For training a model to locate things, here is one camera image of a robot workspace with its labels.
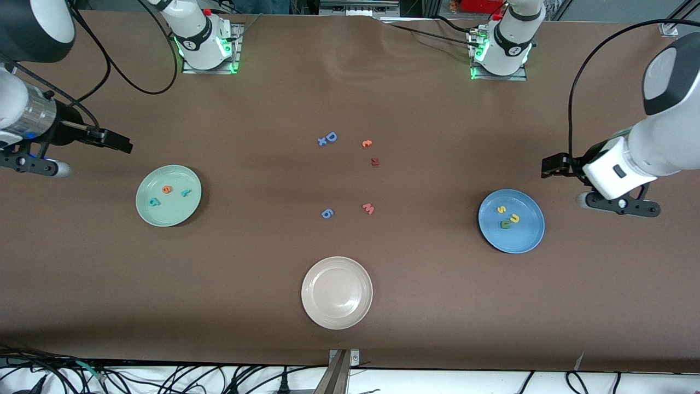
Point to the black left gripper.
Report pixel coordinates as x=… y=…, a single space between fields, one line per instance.
x=574 y=162

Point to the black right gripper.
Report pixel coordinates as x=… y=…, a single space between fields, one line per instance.
x=69 y=127

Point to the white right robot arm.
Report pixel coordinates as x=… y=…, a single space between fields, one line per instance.
x=199 y=38

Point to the blue plate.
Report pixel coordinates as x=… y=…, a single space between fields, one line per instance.
x=522 y=238

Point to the light green plate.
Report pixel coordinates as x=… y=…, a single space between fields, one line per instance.
x=172 y=210

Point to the brown table cover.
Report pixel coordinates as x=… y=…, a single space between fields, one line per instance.
x=492 y=306

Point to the red box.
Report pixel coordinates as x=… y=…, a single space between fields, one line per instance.
x=481 y=5

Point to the pink letter w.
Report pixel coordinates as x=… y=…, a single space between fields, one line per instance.
x=368 y=209

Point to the white paper tag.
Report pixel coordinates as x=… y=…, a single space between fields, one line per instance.
x=578 y=364

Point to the blue letter D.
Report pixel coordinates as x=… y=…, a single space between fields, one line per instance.
x=328 y=137

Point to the blue letter g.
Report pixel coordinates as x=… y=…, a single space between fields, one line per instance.
x=327 y=214

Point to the beige plate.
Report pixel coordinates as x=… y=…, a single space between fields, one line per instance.
x=337 y=293

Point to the black power plug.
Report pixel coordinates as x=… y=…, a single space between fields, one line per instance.
x=283 y=386

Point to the aluminium corner post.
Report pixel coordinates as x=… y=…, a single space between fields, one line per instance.
x=670 y=28

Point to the metal table bracket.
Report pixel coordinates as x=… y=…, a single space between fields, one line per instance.
x=336 y=377

